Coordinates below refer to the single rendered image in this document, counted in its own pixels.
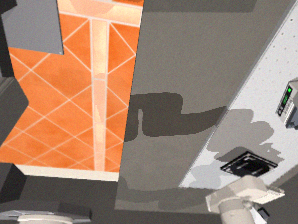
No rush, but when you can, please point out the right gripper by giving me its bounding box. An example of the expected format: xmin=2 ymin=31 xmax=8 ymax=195
xmin=206 ymin=175 xmax=281 ymax=213

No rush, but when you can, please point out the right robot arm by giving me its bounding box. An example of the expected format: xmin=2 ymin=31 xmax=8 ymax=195
xmin=18 ymin=198 xmax=270 ymax=224

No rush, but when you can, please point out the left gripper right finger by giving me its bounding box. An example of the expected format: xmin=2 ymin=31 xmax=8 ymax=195
xmin=292 ymin=91 xmax=298 ymax=109

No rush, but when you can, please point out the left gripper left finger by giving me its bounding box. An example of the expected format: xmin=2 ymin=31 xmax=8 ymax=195
xmin=0 ymin=77 xmax=29 ymax=147

